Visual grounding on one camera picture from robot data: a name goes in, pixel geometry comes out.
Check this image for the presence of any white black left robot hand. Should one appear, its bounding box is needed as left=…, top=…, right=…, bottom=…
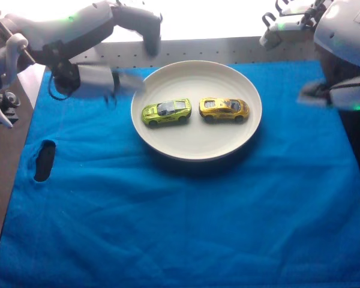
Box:
left=17, top=0, right=163, bottom=106

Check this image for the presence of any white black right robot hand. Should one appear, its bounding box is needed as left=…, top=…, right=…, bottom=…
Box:
left=259, top=0, right=360, bottom=111

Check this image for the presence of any green toy car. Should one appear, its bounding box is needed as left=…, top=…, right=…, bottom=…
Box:
left=141, top=98, right=193, bottom=128

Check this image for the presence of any yellow toy car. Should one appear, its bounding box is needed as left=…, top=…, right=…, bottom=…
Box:
left=198, top=97, right=250, bottom=124

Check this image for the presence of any white round plate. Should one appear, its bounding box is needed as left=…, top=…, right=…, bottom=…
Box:
left=130, top=59, right=263, bottom=163

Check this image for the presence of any blue cloth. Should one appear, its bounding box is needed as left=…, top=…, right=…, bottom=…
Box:
left=0, top=59, right=360, bottom=288

